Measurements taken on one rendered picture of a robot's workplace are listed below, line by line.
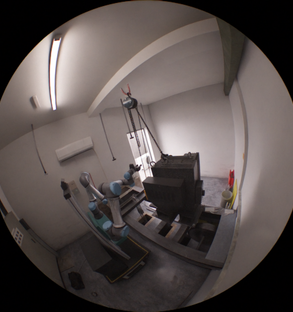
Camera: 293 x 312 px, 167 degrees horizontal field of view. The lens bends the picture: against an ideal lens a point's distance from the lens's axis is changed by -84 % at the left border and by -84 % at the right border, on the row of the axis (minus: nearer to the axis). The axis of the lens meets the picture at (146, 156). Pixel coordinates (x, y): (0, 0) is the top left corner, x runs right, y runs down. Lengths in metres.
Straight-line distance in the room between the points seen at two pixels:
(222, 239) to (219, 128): 2.63
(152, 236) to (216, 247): 0.91
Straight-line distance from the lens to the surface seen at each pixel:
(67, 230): 3.15
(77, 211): 1.02
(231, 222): 1.72
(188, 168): 0.97
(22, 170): 2.75
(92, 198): 1.54
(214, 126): 3.13
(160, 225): 1.68
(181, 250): 1.47
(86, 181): 1.30
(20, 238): 2.69
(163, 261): 2.13
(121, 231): 0.97
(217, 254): 1.48
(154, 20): 1.00
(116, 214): 0.92
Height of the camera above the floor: 2.06
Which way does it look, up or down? 16 degrees down
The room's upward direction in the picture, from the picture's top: 16 degrees counter-clockwise
